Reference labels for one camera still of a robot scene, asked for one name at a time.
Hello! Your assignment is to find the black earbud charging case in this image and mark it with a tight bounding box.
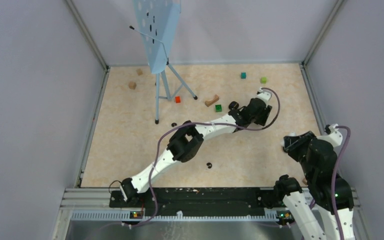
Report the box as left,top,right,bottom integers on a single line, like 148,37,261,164
228,101,240,111

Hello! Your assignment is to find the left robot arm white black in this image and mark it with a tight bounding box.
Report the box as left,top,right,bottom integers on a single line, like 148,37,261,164
120,96,272,207

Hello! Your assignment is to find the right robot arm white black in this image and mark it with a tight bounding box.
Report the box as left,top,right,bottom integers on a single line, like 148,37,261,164
273,128,356,240

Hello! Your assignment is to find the lime green cube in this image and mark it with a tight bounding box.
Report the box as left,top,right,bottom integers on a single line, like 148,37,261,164
260,77,268,84

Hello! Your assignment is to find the green lego brick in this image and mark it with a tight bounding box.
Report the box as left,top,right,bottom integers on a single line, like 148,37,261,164
214,104,223,113

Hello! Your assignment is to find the teal cube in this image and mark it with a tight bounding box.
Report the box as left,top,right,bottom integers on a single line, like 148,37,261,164
240,72,247,79

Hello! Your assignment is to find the red cube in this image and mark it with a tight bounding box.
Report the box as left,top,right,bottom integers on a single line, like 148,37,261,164
174,96,181,104

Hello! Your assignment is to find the small wooden cube far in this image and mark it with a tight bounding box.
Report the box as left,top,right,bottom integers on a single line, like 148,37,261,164
136,68,143,76

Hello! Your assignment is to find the wooden cube near stand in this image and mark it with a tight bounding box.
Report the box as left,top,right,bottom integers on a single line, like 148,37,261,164
128,81,137,90

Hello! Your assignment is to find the light blue music stand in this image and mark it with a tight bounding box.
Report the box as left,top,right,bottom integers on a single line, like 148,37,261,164
129,0,198,124

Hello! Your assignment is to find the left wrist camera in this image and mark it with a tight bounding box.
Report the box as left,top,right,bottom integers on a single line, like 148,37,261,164
257,87,272,104

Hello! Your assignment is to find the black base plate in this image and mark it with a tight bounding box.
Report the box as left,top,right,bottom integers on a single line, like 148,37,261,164
109,187,285,217

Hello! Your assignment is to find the aluminium rail frame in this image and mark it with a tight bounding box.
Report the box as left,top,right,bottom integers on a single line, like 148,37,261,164
53,183,370,240

